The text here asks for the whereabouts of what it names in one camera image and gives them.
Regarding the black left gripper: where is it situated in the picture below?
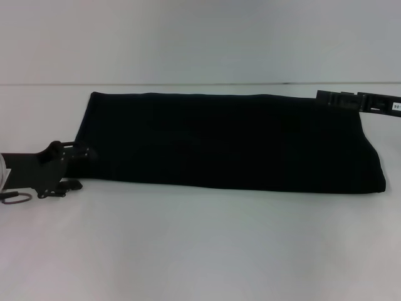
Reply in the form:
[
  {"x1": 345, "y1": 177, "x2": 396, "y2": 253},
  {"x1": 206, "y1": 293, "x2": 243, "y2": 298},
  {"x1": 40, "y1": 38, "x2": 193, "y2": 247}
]
[{"x1": 1, "y1": 140, "x2": 98, "y2": 199}]

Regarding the left gripper cable with plug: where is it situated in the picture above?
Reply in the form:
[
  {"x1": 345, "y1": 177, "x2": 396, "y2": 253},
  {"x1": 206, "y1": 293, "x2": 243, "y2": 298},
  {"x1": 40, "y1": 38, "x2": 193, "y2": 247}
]
[{"x1": 0, "y1": 190, "x2": 33, "y2": 206}]

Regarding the black shirt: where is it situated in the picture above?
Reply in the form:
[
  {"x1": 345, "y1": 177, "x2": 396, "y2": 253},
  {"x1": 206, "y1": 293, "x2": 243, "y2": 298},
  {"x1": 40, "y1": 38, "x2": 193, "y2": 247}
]
[{"x1": 64, "y1": 91, "x2": 387, "y2": 196}]

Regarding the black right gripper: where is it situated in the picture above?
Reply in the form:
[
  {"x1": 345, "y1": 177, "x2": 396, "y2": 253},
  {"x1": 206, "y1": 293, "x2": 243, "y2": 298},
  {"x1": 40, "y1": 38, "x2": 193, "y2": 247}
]
[{"x1": 315, "y1": 90, "x2": 401, "y2": 119}]

